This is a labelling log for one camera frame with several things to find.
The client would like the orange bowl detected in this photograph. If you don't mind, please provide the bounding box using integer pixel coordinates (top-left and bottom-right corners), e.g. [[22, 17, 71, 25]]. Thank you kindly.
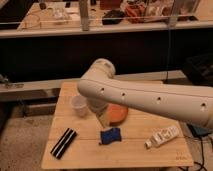
[[107, 104, 128, 125]]

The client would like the white plastic bottle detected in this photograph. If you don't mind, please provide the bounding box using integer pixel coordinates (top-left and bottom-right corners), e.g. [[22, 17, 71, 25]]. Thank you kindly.
[[144, 125, 179, 149]]

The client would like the red box on bench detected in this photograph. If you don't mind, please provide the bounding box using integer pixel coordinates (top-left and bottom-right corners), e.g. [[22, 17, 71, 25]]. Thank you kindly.
[[125, 4, 145, 23]]

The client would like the blue crumpled cloth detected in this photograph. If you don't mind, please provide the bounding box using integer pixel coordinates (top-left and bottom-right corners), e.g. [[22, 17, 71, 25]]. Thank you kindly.
[[100, 127, 122, 145]]

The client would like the metal frame post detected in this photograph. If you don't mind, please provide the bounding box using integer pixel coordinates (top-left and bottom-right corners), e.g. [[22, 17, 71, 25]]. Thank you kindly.
[[79, 0, 89, 31]]

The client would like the metal rail beam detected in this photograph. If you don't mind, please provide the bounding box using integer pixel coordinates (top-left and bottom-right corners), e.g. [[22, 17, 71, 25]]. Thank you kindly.
[[0, 70, 185, 102]]

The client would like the black cable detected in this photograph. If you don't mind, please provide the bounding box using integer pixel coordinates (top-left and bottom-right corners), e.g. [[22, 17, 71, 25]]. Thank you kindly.
[[178, 134, 213, 171]]

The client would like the black bag on bench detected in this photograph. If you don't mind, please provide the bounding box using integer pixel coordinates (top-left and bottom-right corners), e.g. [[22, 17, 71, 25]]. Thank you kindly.
[[102, 10, 125, 25]]

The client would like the black power adapter box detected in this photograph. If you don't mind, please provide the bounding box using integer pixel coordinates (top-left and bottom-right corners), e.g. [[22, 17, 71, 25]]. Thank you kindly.
[[188, 124, 211, 137]]

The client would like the black white striped eraser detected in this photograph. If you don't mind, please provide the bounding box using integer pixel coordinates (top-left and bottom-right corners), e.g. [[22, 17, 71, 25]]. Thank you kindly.
[[50, 128, 77, 159]]

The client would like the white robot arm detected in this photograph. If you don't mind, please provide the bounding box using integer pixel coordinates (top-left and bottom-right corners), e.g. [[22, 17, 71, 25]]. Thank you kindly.
[[77, 58, 213, 130]]

